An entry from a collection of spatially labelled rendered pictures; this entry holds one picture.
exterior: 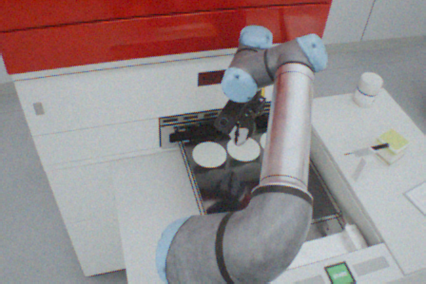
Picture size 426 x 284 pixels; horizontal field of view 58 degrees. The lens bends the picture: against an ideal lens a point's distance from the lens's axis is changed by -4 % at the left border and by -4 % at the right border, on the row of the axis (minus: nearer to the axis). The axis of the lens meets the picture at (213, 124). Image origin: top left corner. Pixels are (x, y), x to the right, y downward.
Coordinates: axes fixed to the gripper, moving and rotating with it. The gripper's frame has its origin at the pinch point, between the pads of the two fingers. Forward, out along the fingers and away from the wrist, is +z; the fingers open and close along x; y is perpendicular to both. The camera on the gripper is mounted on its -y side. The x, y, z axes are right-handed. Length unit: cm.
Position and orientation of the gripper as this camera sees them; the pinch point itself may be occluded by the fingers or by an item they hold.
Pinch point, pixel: (236, 143)
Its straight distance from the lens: 114.0
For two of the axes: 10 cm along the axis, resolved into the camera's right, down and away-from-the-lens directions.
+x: -8.4, -4.2, 3.5
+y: 5.4, -5.6, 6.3
